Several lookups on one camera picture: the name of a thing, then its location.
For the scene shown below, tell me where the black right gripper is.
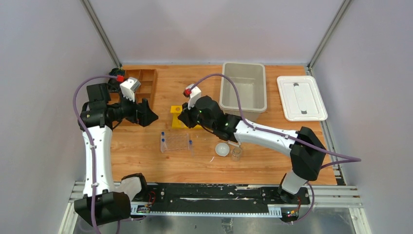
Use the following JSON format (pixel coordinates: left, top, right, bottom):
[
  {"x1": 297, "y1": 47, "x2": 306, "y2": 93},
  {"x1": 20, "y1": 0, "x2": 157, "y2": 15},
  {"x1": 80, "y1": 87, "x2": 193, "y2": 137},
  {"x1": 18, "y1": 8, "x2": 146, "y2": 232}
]
[{"x1": 179, "y1": 98, "x2": 215, "y2": 131}]

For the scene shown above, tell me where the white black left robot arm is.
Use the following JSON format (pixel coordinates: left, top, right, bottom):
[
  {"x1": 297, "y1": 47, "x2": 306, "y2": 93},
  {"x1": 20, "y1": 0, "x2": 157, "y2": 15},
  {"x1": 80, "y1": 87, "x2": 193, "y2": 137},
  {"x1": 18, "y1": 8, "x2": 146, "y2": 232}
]
[{"x1": 75, "y1": 81, "x2": 158, "y2": 226}]

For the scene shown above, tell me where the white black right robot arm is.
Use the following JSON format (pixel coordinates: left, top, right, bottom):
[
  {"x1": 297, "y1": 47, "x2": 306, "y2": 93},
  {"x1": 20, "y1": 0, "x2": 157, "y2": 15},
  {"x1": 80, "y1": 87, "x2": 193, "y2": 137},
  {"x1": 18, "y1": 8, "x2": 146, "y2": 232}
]
[{"x1": 178, "y1": 96, "x2": 326, "y2": 204}]

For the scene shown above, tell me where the yellow test tube rack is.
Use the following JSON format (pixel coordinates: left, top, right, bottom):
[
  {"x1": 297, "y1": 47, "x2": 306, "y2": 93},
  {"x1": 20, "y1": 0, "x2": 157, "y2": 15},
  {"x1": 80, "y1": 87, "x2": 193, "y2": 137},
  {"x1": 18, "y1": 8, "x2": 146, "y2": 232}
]
[{"x1": 170, "y1": 105, "x2": 201, "y2": 130}]

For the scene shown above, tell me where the clear plastic well plate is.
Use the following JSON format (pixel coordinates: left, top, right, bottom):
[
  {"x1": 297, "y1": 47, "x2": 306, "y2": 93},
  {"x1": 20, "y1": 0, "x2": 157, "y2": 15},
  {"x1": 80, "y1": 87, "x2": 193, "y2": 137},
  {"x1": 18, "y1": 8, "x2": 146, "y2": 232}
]
[{"x1": 160, "y1": 132, "x2": 190, "y2": 152}]

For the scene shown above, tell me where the wooden compartment organizer tray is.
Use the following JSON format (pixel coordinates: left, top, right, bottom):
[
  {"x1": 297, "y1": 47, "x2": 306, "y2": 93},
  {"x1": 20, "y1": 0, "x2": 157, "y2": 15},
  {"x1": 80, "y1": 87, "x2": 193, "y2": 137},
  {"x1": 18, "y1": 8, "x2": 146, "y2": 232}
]
[{"x1": 108, "y1": 69, "x2": 158, "y2": 127}]

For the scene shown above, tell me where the white porcelain evaporating dish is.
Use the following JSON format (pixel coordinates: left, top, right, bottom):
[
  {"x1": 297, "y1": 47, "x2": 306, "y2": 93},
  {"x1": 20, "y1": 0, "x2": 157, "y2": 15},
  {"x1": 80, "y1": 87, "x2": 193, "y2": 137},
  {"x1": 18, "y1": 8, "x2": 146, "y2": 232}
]
[{"x1": 215, "y1": 142, "x2": 230, "y2": 157}]

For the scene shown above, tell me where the white clay triangle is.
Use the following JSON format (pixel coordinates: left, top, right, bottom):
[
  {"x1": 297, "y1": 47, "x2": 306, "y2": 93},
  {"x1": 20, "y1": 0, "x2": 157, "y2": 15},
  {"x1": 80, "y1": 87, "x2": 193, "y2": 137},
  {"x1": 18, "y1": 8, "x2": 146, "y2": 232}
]
[{"x1": 227, "y1": 141, "x2": 241, "y2": 148}]

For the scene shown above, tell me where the small glass flask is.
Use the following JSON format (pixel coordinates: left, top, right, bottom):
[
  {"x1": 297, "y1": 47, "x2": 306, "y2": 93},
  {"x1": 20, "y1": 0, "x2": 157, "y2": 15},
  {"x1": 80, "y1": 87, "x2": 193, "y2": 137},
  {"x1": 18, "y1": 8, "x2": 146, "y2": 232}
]
[{"x1": 231, "y1": 147, "x2": 243, "y2": 161}]

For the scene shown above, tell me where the translucent grey plastic bin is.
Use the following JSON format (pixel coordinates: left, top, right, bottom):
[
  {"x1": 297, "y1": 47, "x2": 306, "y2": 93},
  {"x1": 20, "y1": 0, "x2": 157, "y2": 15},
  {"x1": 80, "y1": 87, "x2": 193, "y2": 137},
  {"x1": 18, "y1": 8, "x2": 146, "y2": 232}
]
[{"x1": 219, "y1": 62, "x2": 267, "y2": 122}]

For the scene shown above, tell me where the white plastic bin lid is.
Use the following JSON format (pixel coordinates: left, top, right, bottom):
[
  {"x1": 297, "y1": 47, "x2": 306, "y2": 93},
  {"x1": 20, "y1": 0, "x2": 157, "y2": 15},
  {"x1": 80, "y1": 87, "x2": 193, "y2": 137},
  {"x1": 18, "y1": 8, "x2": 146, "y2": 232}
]
[{"x1": 277, "y1": 76, "x2": 328, "y2": 122}]

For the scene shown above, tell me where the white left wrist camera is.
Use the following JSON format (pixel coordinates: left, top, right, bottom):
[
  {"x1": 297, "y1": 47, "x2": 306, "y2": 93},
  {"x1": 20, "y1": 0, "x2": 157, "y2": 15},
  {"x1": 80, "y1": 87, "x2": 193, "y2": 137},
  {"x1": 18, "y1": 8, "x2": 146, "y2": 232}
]
[{"x1": 119, "y1": 77, "x2": 141, "y2": 102}]

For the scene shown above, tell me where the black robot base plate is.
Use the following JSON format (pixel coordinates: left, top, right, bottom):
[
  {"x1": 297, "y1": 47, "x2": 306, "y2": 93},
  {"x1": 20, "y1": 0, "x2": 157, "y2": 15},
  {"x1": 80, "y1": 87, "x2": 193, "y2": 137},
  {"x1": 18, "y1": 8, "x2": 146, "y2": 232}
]
[{"x1": 131, "y1": 183, "x2": 311, "y2": 217}]

